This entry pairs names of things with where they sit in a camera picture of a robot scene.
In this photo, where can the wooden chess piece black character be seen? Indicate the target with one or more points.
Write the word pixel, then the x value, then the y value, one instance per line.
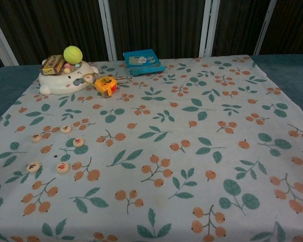
pixel 66 129
pixel 32 167
pixel 36 137

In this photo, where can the dark folding screen white frame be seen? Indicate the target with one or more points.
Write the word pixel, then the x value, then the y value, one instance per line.
pixel 154 25

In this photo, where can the floral fruit print tablecloth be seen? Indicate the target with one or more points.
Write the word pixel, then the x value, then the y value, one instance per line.
pixel 166 131

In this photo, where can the wooden chess piece red character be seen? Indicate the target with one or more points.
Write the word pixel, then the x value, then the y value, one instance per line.
pixel 77 142
pixel 63 167

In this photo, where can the yellow green tennis ball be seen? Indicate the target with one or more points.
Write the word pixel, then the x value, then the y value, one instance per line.
pixel 72 54

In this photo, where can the yellow tape measure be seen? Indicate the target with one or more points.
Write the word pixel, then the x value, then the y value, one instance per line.
pixel 104 85

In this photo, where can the blue flat product package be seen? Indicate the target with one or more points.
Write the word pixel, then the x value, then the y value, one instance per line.
pixel 141 63

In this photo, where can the white animal shaped ceramic bowl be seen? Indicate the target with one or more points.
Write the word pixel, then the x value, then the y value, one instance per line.
pixel 63 82

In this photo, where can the small yellow brown card box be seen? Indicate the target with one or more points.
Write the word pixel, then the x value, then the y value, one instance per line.
pixel 51 65

